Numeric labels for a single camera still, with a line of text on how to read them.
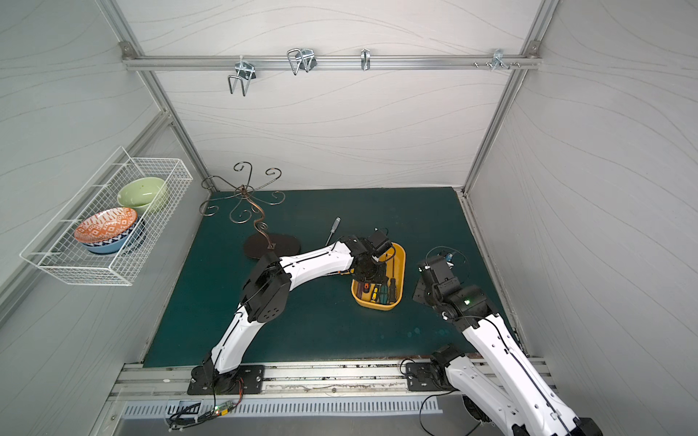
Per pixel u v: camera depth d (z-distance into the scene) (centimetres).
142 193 73
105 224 63
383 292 88
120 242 58
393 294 88
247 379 73
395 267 96
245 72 78
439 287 54
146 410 70
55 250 57
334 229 107
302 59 77
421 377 73
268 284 58
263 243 101
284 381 75
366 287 88
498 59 77
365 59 78
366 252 68
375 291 88
